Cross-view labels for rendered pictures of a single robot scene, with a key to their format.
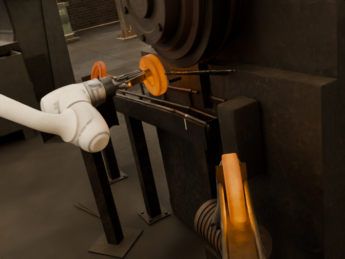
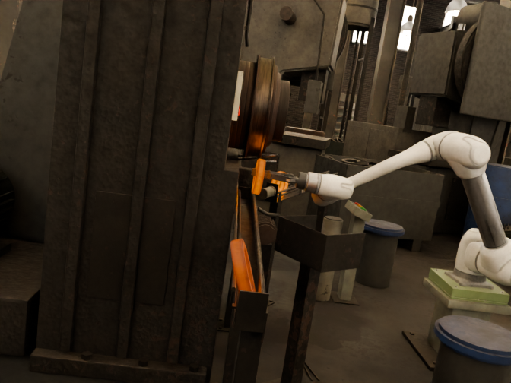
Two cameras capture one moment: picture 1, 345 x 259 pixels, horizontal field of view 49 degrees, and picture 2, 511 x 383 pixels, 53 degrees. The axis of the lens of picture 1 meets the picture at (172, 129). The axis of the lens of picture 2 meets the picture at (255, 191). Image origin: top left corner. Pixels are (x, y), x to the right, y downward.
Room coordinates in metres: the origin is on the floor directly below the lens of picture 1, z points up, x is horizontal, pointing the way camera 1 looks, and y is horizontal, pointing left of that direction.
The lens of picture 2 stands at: (3.41, 0.90, 1.13)
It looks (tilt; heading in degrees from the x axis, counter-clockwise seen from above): 10 degrees down; 203
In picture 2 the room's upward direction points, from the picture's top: 8 degrees clockwise
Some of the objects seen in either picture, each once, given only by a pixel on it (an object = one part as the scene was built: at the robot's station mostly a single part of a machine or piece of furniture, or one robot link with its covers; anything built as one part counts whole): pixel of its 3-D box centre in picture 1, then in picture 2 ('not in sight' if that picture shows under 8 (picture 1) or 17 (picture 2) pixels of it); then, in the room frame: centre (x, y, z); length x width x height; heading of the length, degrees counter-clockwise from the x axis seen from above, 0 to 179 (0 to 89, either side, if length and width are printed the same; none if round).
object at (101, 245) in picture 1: (94, 178); (306, 312); (1.56, 0.39, 0.36); 0.26 x 0.20 x 0.72; 62
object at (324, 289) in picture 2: not in sight; (326, 258); (0.39, 0.14, 0.26); 0.12 x 0.12 x 0.52
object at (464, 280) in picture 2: not in sight; (467, 274); (0.64, 0.94, 0.44); 0.22 x 0.18 x 0.06; 32
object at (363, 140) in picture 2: not in sight; (379, 168); (-3.26, -0.30, 0.55); 1.10 x 0.53 x 1.10; 47
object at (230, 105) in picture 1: (242, 139); (242, 191); (1.02, -0.20, 0.68); 0.11 x 0.08 x 0.24; 117
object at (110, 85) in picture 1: (113, 85); (295, 179); (1.32, 0.18, 0.83); 0.09 x 0.08 x 0.07; 117
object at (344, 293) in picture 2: not in sight; (351, 252); (0.29, 0.27, 0.31); 0.24 x 0.16 x 0.62; 27
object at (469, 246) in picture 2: not in sight; (477, 250); (0.67, 0.96, 0.57); 0.18 x 0.16 x 0.22; 40
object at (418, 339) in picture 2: not in sight; (458, 327); (0.65, 0.95, 0.16); 0.40 x 0.40 x 0.31; 28
